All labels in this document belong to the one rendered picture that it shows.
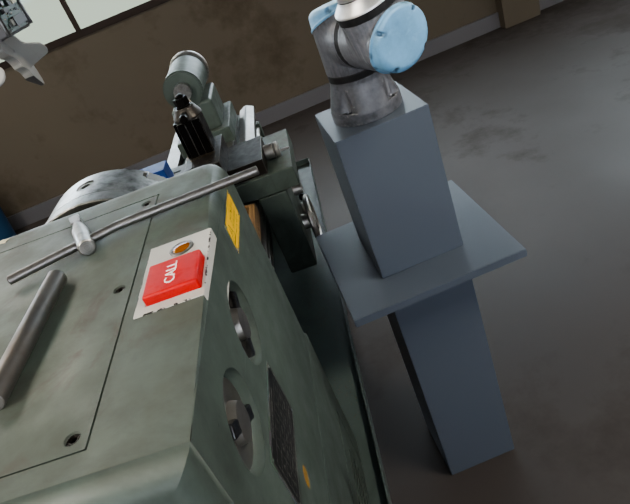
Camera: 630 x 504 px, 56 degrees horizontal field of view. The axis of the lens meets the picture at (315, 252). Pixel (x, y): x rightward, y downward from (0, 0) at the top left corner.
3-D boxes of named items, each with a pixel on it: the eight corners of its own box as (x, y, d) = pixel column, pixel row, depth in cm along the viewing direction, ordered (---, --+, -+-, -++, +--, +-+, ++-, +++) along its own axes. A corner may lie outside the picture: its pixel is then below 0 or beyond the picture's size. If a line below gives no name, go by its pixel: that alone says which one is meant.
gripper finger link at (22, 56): (68, 75, 89) (21, 37, 81) (35, 87, 91) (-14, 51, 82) (68, 58, 90) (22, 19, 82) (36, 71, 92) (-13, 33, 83)
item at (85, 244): (72, 229, 84) (83, 259, 74) (63, 216, 83) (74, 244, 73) (86, 222, 84) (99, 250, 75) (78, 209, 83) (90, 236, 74)
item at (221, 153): (226, 177, 157) (218, 160, 154) (191, 190, 158) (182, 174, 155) (228, 148, 174) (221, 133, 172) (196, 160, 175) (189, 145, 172)
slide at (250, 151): (268, 173, 162) (262, 158, 159) (123, 226, 166) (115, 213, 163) (266, 148, 177) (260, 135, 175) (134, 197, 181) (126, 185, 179)
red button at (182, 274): (204, 294, 60) (195, 278, 59) (149, 313, 60) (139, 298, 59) (207, 262, 65) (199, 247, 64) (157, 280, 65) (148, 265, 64)
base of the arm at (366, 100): (389, 87, 133) (377, 44, 128) (412, 105, 120) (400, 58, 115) (326, 113, 133) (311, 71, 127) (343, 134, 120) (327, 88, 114)
